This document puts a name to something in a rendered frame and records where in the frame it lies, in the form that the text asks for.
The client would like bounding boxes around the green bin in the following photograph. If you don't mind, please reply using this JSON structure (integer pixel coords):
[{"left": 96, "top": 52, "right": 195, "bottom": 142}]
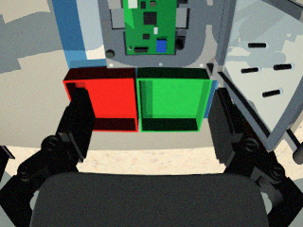
[{"left": 136, "top": 67, "right": 212, "bottom": 132}]

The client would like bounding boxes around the green circuit board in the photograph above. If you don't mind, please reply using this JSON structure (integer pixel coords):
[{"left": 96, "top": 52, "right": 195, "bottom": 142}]
[{"left": 123, "top": 0, "right": 177, "bottom": 55}]

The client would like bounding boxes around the red bin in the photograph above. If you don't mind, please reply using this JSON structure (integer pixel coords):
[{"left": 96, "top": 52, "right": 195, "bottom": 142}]
[{"left": 63, "top": 66, "right": 139, "bottom": 132}]

